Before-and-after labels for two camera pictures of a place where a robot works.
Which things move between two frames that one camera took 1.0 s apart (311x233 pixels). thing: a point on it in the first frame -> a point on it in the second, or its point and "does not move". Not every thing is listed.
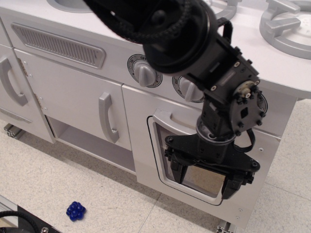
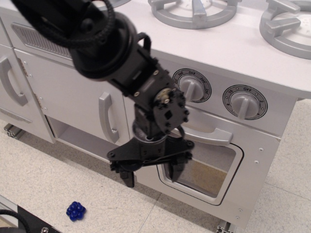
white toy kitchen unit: (63, 73) does not move
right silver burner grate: (270, 28) does not move
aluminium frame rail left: (17, 133) does not move
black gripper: (225, 157) -> (174, 152)
